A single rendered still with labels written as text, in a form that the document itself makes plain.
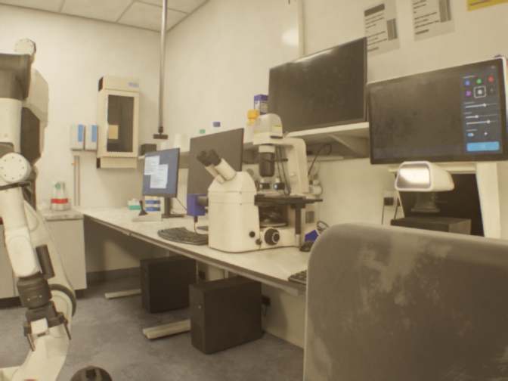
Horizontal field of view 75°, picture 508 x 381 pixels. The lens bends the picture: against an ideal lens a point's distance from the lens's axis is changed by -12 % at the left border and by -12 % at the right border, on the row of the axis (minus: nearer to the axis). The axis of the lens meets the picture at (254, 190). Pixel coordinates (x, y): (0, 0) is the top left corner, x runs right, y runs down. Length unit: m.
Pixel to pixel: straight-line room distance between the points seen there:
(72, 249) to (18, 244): 2.23
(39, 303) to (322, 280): 0.84
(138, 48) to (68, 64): 0.80
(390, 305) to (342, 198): 1.60
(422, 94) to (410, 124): 0.09
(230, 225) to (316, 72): 1.00
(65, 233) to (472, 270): 3.12
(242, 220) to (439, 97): 0.78
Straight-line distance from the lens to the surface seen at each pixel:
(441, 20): 1.96
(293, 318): 2.36
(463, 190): 1.18
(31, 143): 1.25
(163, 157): 2.78
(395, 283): 0.39
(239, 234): 1.37
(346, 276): 0.44
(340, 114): 1.83
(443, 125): 1.12
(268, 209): 1.53
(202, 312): 2.19
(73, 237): 3.29
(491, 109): 1.08
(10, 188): 1.09
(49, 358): 1.42
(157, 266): 2.90
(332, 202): 2.02
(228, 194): 1.36
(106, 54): 4.15
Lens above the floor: 1.01
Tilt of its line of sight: 1 degrees down
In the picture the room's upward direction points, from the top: straight up
